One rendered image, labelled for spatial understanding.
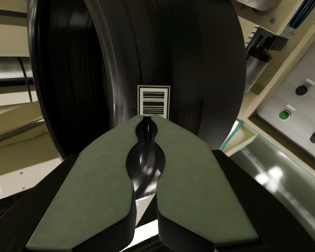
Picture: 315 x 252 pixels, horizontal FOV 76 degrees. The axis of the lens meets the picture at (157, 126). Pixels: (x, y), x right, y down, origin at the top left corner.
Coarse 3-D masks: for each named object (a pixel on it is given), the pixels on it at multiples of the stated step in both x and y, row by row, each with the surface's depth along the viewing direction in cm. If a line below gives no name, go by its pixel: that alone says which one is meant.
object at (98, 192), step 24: (144, 120) 11; (96, 144) 9; (120, 144) 9; (72, 168) 8; (96, 168) 8; (120, 168) 8; (72, 192) 7; (96, 192) 7; (120, 192) 7; (48, 216) 6; (72, 216) 6; (96, 216) 6; (120, 216) 6; (48, 240) 5; (72, 240) 5; (96, 240) 6; (120, 240) 6
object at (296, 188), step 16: (240, 128) 84; (224, 144) 91; (240, 144) 86; (256, 144) 81; (272, 144) 76; (240, 160) 87; (256, 160) 82; (272, 160) 78; (288, 160) 74; (256, 176) 84; (272, 176) 79; (288, 176) 75; (304, 176) 71; (272, 192) 80; (288, 192) 76; (304, 192) 72; (288, 208) 77; (304, 208) 73; (304, 224) 74
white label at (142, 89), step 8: (144, 88) 25; (152, 88) 25; (160, 88) 25; (168, 88) 25; (144, 96) 25; (152, 96) 25; (160, 96) 25; (168, 96) 25; (144, 104) 25; (152, 104) 25; (160, 104) 25; (168, 104) 25; (144, 112) 26; (152, 112) 26; (160, 112) 26; (168, 112) 26
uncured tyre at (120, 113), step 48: (48, 0) 51; (96, 0) 26; (144, 0) 24; (192, 0) 27; (48, 48) 60; (96, 48) 70; (144, 48) 24; (192, 48) 26; (240, 48) 35; (48, 96) 62; (96, 96) 74; (192, 96) 27; (240, 96) 38; (144, 144) 28; (144, 192) 35
